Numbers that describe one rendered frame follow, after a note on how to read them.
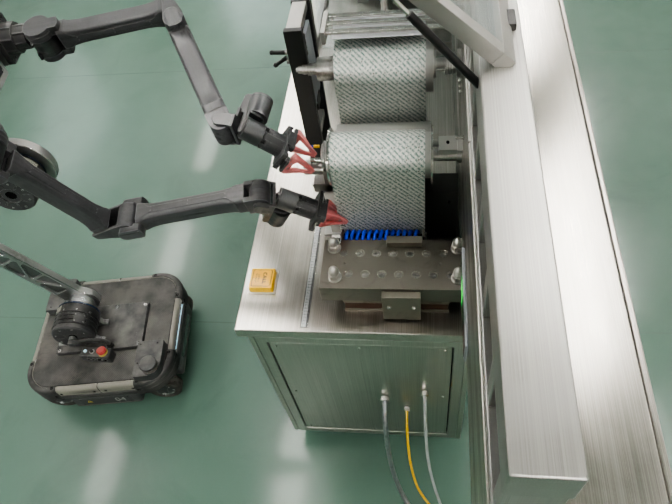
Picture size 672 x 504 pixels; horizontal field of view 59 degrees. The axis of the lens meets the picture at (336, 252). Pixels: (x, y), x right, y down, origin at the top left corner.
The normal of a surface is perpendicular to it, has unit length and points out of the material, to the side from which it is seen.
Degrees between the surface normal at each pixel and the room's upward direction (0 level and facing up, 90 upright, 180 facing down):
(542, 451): 0
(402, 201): 90
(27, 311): 0
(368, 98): 92
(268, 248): 0
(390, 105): 92
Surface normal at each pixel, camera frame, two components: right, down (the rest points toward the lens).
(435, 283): -0.12, -0.59
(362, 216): -0.10, 0.80
